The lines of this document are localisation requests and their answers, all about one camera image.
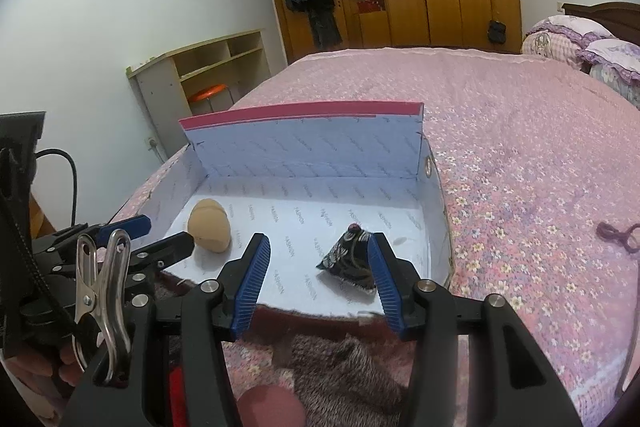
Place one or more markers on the dark wooden headboard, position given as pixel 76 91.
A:
pixel 615 12

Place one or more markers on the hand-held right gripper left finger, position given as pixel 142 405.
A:
pixel 252 287

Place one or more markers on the pink makeup sponge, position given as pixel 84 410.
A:
pixel 270 409

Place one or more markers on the wall socket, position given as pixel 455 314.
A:
pixel 153 144

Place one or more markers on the dark hanging trousers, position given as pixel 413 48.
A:
pixel 325 29

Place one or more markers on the pink floral bedspread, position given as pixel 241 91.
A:
pixel 500 132

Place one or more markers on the red item on shelf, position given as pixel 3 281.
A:
pixel 369 5

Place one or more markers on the pink cardboard box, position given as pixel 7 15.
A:
pixel 300 207

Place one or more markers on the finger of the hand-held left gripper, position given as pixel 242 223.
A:
pixel 125 227
pixel 170 247

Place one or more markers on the black floral fabric pouch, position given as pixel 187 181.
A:
pixel 342 259

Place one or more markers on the beige shelf desk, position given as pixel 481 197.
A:
pixel 155 107

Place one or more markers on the orange stool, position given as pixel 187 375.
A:
pixel 207 92

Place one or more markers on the beige makeup sponge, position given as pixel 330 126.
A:
pixel 207 227

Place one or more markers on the person's left hand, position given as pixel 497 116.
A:
pixel 32 369

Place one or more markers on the grey fuzzy sock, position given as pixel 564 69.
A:
pixel 167 289
pixel 345 382

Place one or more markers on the small black bag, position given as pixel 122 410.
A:
pixel 496 31

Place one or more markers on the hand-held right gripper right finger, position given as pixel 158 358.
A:
pixel 382 277

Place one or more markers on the metal spring clip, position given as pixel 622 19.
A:
pixel 117 307

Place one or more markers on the brown wooden board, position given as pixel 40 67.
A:
pixel 42 222

